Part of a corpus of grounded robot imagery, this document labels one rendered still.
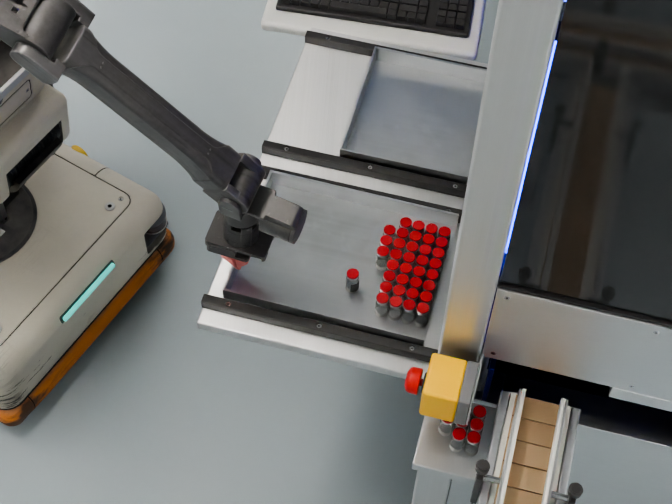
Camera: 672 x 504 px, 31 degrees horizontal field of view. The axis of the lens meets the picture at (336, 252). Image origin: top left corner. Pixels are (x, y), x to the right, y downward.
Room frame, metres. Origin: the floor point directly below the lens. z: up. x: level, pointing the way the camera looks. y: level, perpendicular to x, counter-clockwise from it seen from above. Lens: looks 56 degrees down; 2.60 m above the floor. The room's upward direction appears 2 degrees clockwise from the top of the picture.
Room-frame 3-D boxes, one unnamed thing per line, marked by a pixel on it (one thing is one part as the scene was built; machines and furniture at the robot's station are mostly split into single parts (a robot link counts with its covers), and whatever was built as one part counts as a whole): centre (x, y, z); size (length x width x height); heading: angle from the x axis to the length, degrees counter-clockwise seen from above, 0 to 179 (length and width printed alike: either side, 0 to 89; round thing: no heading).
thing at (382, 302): (1.12, -0.10, 0.90); 0.18 x 0.02 x 0.05; 165
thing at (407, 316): (1.11, -0.14, 0.90); 0.18 x 0.02 x 0.05; 166
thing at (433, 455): (0.82, -0.21, 0.87); 0.14 x 0.13 x 0.02; 76
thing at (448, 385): (0.84, -0.17, 1.00); 0.08 x 0.07 x 0.07; 76
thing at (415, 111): (1.45, -0.20, 0.90); 0.34 x 0.26 x 0.04; 76
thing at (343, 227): (1.14, -0.01, 0.90); 0.34 x 0.26 x 0.04; 76
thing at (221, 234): (1.11, 0.15, 1.02); 0.10 x 0.07 x 0.07; 75
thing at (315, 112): (1.30, -0.09, 0.87); 0.70 x 0.48 x 0.02; 166
